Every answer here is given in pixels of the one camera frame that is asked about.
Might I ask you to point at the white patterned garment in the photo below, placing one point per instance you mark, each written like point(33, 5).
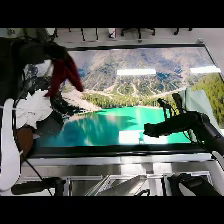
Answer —
point(39, 71)

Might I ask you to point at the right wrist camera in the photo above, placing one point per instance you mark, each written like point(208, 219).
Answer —
point(166, 105)

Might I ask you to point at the red garment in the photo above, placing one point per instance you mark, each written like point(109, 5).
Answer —
point(63, 75)

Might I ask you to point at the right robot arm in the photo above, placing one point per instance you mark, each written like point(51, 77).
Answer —
point(209, 135)

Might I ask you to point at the brown garment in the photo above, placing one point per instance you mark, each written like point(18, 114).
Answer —
point(24, 141)

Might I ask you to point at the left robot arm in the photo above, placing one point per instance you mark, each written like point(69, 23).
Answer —
point(8, 156)

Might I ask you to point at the black office chair base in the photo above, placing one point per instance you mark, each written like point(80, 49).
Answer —
point(138, 31)

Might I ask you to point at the pale green garment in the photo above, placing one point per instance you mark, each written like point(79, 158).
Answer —
point(197, 101)

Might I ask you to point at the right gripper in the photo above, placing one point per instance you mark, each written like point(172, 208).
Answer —
point(175, 124)

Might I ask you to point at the silver frame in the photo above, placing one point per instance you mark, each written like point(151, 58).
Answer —
point(133, 166)

